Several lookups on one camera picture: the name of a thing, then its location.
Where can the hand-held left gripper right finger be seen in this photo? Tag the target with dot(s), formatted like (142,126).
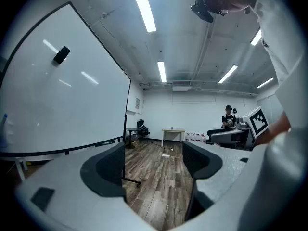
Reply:
(223,170)

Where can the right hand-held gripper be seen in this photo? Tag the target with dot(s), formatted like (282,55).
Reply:
(258,123)

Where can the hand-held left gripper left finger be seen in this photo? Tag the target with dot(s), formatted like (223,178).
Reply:
(67,201)

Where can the person's right forearm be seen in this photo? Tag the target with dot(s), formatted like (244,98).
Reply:
(276,129)

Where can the black whiteboard eraser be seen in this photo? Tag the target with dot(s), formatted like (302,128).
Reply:
(61,55)

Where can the row of clear water jugs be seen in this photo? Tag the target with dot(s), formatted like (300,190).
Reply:
(195,137)

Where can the white ceiling pipes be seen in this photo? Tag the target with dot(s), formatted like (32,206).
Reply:
(204,83)

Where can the white desk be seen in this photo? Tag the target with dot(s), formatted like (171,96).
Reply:
(21,170)

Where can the white power strip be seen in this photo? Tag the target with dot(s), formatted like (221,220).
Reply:
(166,155)

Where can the white air conditioner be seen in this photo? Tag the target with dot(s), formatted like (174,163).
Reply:
(181,88)

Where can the black office chair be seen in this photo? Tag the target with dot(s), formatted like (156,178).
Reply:
(142,127)

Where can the black desk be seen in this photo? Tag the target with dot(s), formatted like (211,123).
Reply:
(132,129)

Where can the person's white shirt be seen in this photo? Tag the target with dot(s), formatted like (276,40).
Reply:
(284,44)

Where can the wall poster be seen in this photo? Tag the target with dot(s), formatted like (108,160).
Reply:
(137,103)

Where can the black head-mounted camera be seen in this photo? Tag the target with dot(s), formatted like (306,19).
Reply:
(202,13)

